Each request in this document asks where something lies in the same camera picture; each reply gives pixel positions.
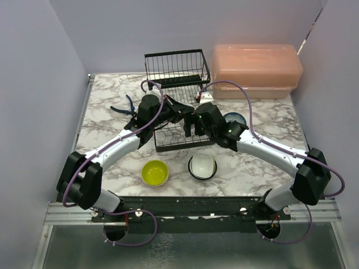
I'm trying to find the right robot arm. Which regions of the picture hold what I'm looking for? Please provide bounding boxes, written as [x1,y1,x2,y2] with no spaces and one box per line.
[185,103,331,219]

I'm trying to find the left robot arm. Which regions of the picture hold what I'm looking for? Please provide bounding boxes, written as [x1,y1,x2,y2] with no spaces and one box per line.
[56,95,195,221]

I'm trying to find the black wire dish rack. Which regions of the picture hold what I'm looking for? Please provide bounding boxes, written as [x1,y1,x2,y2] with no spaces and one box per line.
[144,49,214,152]

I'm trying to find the blue floral bowl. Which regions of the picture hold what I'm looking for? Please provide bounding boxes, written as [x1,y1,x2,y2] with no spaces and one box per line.
[224,112,247,126]

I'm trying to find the pink plastic storage box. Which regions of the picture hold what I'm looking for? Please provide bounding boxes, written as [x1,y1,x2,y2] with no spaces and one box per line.
[211,44,303,99]

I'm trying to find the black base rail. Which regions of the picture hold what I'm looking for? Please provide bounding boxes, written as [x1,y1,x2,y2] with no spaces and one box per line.
[91,196,291,233]

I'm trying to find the blue handled pliers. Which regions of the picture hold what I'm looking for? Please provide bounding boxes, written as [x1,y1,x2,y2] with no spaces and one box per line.
[110,94,139,117]

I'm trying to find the yellow-green bowl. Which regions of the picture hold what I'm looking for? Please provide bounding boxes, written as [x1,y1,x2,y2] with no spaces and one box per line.
[141,160,169,187]

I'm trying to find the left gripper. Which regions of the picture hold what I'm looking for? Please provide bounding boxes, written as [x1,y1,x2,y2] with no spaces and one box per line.
[150,94,194,128]

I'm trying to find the black rimmed bowl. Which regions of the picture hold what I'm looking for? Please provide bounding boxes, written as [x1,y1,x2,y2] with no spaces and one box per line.
[187,152,217,180]

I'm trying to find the aluminium frame rail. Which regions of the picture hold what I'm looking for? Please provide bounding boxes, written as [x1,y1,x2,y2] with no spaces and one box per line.
[43,202,104,226]

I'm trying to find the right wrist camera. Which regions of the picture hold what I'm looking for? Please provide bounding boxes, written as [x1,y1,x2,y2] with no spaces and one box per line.
[196,91,214,105]

